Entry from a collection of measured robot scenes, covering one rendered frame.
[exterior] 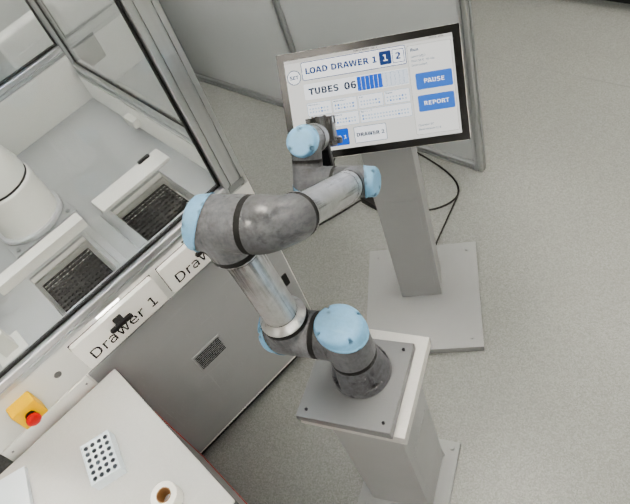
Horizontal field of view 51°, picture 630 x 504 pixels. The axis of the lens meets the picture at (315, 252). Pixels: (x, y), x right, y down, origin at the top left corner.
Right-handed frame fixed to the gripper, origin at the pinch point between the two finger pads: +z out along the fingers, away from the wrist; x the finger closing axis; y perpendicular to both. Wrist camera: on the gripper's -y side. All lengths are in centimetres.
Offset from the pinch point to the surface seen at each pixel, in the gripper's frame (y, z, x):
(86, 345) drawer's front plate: -44, -37, 69
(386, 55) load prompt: 21.0, 1.4, -18.2
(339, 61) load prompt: 21.6, 1.4, -4.9
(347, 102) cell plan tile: 10.1, 1.4, -5.6
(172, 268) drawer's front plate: -29, -18, 48
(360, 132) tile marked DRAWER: 1.2, 1.4, -8.2
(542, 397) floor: -100, 38, -53
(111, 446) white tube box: -68, -49, 59
